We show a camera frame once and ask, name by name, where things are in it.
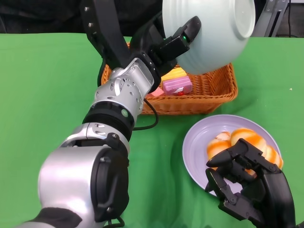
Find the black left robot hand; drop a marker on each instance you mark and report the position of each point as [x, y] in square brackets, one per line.
[152, 47]

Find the pink cake block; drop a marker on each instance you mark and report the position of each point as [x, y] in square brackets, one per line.
[156, 92]

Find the orange striped bread bun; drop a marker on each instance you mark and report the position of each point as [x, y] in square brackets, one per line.
[217, 145]
[247, 135]

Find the aluminium profile frame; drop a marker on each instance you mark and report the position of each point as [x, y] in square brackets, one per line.
[262, 23]

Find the pink yellow layered cake slice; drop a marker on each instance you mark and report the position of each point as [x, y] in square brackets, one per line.
[177, 84]

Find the black backdrop cloth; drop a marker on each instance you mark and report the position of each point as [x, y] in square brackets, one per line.
[35, 14]

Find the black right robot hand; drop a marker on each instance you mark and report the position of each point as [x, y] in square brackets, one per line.
[273, 194]

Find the pale lavender plate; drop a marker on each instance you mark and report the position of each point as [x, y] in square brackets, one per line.
[202, 142]

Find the green tablecloth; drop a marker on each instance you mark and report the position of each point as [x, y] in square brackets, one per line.
[47, 71]

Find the grey green bowl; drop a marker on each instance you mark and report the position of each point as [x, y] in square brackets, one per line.
[213, 47]

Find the orange wicker basket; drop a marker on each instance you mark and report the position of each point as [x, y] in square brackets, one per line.
[213, 95]

